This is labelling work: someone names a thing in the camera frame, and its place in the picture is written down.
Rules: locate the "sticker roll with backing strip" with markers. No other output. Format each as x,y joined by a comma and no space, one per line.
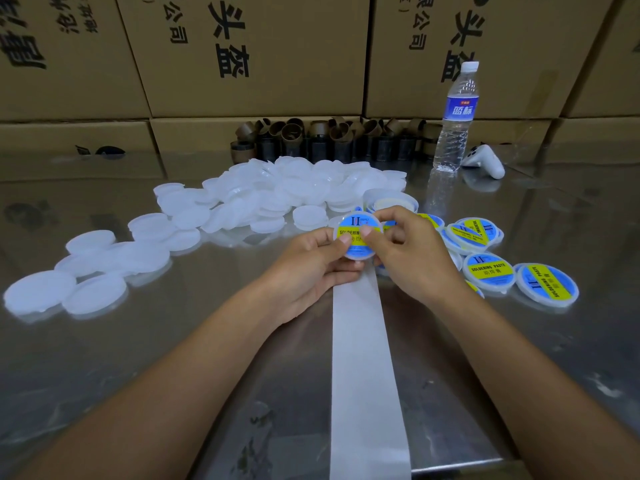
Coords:
368,395

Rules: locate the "clear plastic water bottle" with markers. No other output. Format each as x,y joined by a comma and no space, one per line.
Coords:
456,120

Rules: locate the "row of dark cardboard tubes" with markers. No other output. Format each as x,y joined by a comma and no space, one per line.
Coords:
305,141

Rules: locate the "pile of white plastic lids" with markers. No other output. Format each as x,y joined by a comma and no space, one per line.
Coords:
250,187

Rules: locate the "stack of brown cardboard boxes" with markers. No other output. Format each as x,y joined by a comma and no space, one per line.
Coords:
260,55

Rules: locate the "white handheld controller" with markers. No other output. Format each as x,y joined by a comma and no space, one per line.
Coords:
484,162

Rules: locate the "person's left forearm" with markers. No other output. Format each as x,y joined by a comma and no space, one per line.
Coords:
150,405

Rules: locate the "person's right hand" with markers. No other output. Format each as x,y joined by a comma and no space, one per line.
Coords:
420,260

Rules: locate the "person's right forearm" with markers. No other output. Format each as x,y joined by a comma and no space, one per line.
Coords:
550,400

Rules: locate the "person's left hand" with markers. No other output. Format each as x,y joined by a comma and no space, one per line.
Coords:
295,280

